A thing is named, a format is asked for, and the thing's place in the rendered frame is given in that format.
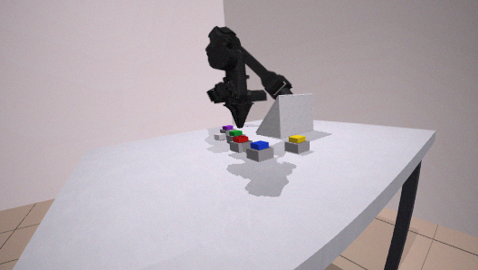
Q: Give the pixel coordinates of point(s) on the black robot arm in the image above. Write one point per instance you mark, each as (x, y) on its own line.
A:
(225, 52)

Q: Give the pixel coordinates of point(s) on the yellow button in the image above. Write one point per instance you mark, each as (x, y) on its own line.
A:
(297, 144)

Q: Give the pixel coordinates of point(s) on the red button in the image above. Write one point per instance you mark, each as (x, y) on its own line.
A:
(240, 143)

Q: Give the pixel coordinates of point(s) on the green button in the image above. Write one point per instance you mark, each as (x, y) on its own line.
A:
(234, 133)

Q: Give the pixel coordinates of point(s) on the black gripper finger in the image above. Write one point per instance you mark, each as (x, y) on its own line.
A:
(242, 110)
(232, 110)

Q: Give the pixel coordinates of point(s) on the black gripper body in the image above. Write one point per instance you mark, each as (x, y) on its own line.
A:
(242, 94)

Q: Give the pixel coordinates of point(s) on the purple button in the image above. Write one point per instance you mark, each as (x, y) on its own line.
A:
(226, 129)

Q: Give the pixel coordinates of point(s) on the blue button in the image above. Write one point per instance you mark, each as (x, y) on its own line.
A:
(260, 151)

